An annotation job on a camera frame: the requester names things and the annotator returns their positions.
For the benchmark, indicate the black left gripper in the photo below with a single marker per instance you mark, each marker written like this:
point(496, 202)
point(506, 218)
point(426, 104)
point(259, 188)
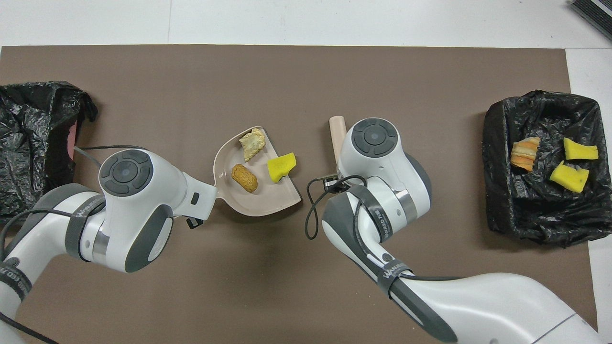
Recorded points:
point(194, 222)

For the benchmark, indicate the brown bread roll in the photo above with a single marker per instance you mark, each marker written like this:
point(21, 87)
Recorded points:
point(244, 178)

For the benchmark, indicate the beige plastic dustpan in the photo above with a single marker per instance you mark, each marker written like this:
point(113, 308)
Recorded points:
point(272, 196)

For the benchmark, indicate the orange white croissant piece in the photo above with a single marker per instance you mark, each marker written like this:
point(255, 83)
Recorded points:
point(252, 145)

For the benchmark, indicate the green yellow sponge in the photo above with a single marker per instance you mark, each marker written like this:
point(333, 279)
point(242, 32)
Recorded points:
point(281, 167)

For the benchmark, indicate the beige hand brush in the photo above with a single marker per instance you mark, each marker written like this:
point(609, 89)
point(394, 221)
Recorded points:
point(337, 134)

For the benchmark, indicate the pale striped croissant piece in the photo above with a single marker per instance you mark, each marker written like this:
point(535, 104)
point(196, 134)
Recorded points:
point(525, 154)

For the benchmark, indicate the notched yellow sponge piece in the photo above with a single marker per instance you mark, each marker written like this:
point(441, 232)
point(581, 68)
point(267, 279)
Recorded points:
point(569, 177)

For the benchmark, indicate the yellow sponge wedge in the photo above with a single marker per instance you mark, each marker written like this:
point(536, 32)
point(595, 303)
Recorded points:
point(580, 149)

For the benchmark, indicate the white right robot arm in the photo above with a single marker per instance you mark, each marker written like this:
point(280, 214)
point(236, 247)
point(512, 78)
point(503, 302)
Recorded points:
point(382, 167)

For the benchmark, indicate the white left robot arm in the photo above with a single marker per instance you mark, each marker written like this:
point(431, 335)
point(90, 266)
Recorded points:
point(181, 191)

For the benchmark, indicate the pink plastic bin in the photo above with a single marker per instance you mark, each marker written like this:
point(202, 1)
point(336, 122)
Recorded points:
point(71, 138)

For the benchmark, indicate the black trash bag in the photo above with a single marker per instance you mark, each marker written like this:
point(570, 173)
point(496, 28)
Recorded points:
point(28, 129)
point(540, 210)

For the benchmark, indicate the brown table mat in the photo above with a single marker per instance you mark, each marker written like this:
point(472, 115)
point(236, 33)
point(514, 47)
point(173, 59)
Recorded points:
point(287, 86)

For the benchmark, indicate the dark ribbed object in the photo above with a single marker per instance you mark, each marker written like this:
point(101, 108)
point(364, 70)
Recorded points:
point(595, 12)

